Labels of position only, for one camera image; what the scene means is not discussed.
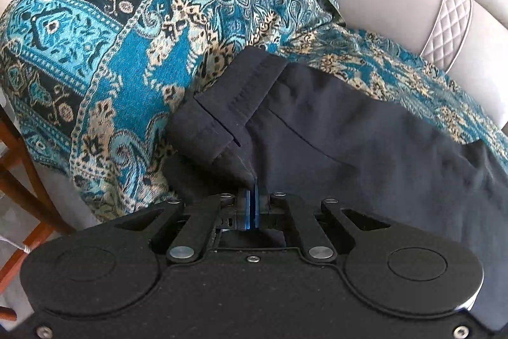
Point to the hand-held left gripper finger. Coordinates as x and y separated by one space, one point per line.
247 210
255 210

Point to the teal paisley patterned blanket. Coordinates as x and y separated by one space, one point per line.
119 57

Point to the brown wooden chair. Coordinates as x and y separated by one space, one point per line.
27 180

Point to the black pants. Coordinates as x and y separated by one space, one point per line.
337 148

